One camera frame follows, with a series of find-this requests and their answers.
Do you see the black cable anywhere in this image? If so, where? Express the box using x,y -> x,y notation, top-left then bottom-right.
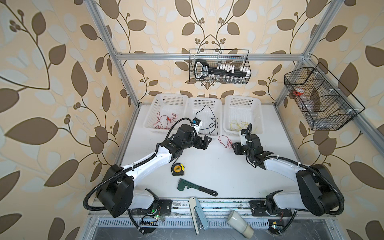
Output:
194,104 -> 220,130
197,116 -> 220,136

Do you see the yellow cable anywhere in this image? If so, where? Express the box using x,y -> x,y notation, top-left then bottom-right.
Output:
229,119 -> 250,132

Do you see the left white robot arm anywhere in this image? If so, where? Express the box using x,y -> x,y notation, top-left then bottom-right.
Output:
83,118 -> 212,218

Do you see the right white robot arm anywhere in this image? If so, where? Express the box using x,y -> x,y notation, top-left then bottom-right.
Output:
232,124 -> 345,217

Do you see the middle white plastic basket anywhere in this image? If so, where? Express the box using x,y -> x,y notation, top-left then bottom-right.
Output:
185,98 -> 223,138

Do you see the white plastic basket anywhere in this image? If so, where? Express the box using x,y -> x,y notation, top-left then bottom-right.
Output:
144,94 -> 188,133
185,98 -> 223,138
223,96 -> 264,135

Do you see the yellow black tape measure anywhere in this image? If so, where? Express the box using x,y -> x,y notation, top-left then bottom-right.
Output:
171,163 -> 185,176

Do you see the left white plastic basket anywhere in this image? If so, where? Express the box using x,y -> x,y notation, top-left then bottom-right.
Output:
144,94 -> 188,133

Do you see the right white plastic basket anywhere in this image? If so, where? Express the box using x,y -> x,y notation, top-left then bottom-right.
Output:
223,96 -> 264,135

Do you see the green black pipe wrench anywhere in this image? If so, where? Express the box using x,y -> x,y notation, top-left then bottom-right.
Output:
177,179 -> 218,197

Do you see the beige cylindrical roll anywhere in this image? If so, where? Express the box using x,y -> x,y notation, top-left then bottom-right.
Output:
227,211 -> 254,239

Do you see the black socket set holder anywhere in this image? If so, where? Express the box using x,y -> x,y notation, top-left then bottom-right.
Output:
192,59 -> 251,80

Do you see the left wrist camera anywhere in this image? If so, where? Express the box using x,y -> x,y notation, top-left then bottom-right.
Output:
192,118 -> 203,134

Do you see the red item in wire basket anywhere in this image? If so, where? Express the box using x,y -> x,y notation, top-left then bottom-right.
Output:
293,88 -> 305,97

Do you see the back black wire basket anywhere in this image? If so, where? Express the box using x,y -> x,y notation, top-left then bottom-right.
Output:
189,48 -> 252,85

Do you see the black wire basket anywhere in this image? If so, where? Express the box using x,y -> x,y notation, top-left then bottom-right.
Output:
189,48 -> 252,85
284,63 -> 366,131

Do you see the right black wire basket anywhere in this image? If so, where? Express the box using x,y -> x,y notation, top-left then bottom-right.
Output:
284,63 -> 366,131

